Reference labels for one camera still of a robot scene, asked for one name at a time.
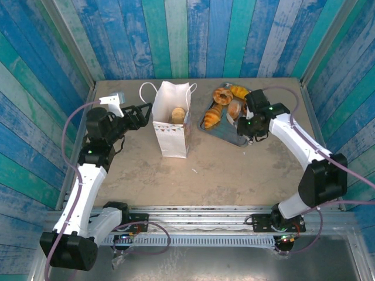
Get aluminium table side rail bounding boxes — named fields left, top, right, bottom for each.
left=299, top=78, right=347, bottom=211
left=55, top=83, right=98, bottom=211

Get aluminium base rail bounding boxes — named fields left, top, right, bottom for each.
left=43, top=204, right=361, bottom=237

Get grey metal tray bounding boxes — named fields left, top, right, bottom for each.
left=199, top=83, right=253, bottom=148

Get orange fake croissant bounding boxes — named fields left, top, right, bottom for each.
left=203, top=104, right=224, bottom=129

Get aluminium frame post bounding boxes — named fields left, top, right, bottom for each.
left=40, top=0, right=96, bottom=88
left=301, top=0, right=361, bottom=85

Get pale brown fake bun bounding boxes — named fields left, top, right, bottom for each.
left=227, top=100, right=243, bottom=120

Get metal tongs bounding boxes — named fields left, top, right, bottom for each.
left=226, top=112, right=255, bottom=148

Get white slotted cable duct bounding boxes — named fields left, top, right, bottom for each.
left=55, top=235, right=278, bottom=249

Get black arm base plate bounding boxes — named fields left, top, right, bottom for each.
left=97, top=213, right=150, bottom=233
left=251, top=213, right=306, bottom=234

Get tan round fake bread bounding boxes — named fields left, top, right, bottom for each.
left=171, top=107, right=187, bottom=125

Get small circuit board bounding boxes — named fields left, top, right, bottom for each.
left=277, top=233, right=297, bottom=244
left=112, top=232, right=140, bottom=244

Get grey metal base panel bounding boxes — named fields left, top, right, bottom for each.
left=29, top=235, right=375, bottom=281

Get cartoon print paper bag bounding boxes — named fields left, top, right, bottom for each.
left=139, top=80, right=198, bottom=159

